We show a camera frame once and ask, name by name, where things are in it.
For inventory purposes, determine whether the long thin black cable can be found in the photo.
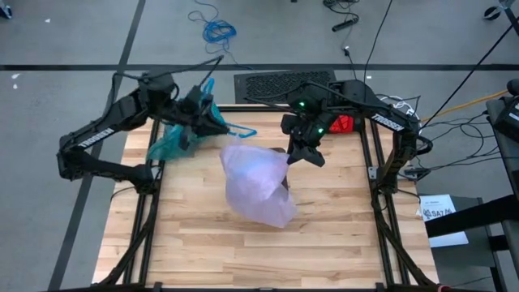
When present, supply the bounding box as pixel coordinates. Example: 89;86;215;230
362;0;394;82

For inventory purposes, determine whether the black wheeled stand base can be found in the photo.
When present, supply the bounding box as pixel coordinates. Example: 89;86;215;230
483;0;519;21

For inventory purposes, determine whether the blue coiled cable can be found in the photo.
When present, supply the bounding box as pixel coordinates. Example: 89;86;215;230
187;0;255;70

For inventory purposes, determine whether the yellow cable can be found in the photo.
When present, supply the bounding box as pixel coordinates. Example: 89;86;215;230
419;91;508;122

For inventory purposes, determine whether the black side table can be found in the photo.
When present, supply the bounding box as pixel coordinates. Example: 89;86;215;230
423;194;519;292

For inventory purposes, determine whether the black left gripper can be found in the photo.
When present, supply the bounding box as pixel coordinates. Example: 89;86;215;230
172;84;230;150

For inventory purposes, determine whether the white printed paper sheet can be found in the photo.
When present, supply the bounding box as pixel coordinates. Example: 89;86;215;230
417;193;470;249

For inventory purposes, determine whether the red work glove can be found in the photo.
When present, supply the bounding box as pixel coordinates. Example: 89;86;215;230
328;114;355;135

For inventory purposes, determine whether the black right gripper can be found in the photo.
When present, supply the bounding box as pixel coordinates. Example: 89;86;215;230
281;91;329;168

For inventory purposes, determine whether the straight black cable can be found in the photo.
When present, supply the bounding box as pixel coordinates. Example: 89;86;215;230
419;24;519;125

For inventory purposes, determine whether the black perforated computer case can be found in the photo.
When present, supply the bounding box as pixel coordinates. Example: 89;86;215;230
234;69;337;105

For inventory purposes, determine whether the blue plastic trash bag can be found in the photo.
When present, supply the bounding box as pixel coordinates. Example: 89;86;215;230
145;76;259;162

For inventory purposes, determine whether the pink plastic trash bag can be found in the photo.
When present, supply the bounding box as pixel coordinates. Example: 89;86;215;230
219;139;299;230

